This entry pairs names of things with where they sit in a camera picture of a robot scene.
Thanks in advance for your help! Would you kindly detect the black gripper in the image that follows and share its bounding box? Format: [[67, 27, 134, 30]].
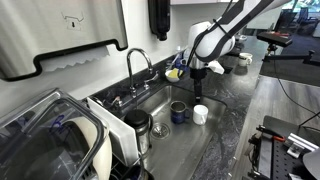
[[190, 68, 207, 103]]

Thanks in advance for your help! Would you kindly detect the dark blue metal cup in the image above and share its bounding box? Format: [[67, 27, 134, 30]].
[[170, 101, 191, 124]]

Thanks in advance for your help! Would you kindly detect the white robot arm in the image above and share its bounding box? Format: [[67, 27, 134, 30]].
[[187, 0, 290, 102]]

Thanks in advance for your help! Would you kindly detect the sink drain strainer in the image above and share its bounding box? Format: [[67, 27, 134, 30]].
[[151, 123, 170, 139]]

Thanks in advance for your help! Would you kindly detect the blue dish soap bottle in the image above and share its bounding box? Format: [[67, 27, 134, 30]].
[[175, 46, 190, 71]]

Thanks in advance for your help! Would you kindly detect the yellow sponge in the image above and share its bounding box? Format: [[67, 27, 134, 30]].
[[168, 68, 183, 78]]

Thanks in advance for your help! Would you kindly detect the white ceramic bowl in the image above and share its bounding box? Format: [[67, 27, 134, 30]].
[[165, 68, 183, 82]]

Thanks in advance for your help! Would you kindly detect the white ceramic mug in sink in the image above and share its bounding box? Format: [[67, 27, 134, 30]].
[[193, 105, 209, 125]]

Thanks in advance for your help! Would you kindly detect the stainless steel sink basin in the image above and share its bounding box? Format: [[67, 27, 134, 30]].
[[137, 86, 227, 180]]

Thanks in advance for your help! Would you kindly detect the white mug on counter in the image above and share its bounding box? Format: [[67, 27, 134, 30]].
[[238, 53, 253, 66]]

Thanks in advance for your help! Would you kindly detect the glass french press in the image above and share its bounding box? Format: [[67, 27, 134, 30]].
[[124, 109, 153, 155]]

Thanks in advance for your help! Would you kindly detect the chrome gooseneck faucet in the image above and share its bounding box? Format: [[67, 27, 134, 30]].
[[112, 48, 157, 108]]

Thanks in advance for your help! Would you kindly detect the white rectangular plate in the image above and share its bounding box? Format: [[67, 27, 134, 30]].
[[87, 98, 139, 166]]

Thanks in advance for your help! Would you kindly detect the black orange clamp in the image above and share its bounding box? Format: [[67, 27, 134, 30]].
[[256, 125, 286, 142]]

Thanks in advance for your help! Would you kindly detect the black perforated mounting board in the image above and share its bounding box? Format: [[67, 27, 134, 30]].
[[248, 116, 320, 180]]

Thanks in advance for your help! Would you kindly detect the clear plastic container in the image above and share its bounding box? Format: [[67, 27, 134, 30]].
[[0, 88, 105, 180]]

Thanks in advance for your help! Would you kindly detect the steel paper towel dispenser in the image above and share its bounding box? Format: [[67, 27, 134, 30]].
[[0, 0, 128, 81]]

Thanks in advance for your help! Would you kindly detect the black wall soap dispenser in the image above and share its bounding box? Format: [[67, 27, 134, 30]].
[[148, 0, 170, 41]]

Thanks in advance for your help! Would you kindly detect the silver aluminium bracket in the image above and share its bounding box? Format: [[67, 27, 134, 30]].
[[287, 133, 318, 158]]

